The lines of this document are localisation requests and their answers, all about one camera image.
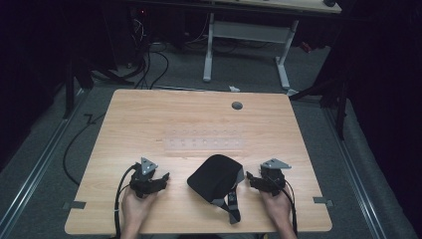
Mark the clear dotted plastic sheet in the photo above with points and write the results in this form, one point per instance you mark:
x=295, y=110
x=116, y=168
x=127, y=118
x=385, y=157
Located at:
x=204, y=143

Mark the grey tape piece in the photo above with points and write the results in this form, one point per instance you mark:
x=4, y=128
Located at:
x=322, y=200
x=75, y=205

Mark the metal floor rail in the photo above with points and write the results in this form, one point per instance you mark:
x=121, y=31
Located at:
x=356, y=172
x=36, y=166

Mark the grey round table grommet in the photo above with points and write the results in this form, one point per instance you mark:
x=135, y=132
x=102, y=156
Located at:
x=237, y=105

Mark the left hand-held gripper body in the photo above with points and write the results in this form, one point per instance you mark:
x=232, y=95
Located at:
x=143, y=181

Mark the black metal stand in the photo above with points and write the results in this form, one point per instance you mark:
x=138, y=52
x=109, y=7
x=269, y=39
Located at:
x=338, y=103
x=69, y=89

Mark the white metal desk frame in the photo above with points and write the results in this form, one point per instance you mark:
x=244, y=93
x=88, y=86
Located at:
x=247, y=31

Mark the small red object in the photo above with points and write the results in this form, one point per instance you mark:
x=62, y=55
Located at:
x=306, y=47

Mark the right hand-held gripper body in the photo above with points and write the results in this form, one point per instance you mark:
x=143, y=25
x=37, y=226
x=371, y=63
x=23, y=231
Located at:
x=273, y=181

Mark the white paper scrap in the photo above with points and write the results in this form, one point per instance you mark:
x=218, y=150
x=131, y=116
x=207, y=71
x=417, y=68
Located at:
x=234, y=88

